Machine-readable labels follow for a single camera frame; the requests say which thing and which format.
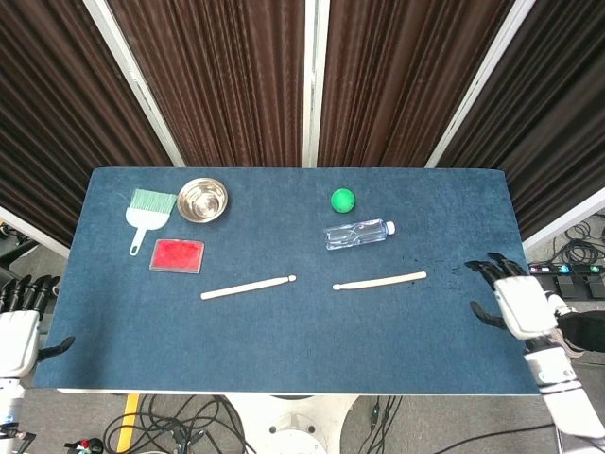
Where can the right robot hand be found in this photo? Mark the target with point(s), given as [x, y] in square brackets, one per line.
[524, 305]

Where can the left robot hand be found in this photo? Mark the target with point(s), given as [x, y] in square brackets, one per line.
[16, 340]

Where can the wooden drumstick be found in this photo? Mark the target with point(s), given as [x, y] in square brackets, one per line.
[378, 282]
[246, 287]

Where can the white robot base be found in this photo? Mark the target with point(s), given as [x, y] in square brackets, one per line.
[293, 423]

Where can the power strip with adapters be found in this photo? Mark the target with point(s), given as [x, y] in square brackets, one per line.
[567, 281]

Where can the person's leg with sneaker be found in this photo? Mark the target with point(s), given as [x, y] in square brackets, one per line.
[588, 331]

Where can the black plug with red button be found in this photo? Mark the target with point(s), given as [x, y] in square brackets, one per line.
[87, 445]

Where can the yellow floor tape strip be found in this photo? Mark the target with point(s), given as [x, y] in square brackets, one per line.
[127, 423]

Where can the white brush green bristles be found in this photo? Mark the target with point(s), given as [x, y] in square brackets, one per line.
[144, 215]

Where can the red pad in clear case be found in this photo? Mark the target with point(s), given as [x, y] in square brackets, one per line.
[177, 255]

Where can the clear plastic water bottle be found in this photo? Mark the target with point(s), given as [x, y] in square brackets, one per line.
[354, 234]

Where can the brown pleated partition panel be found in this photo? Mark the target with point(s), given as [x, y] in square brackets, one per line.
[61, 109]
[553, 118]
[222, 80]
[402, 80]

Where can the green ball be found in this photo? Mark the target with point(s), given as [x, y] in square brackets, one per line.
[342, 200]

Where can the metal bowl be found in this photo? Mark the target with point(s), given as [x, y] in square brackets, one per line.
[203, 201]

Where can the blue table cloth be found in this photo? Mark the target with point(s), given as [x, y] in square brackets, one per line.
[283, 340]

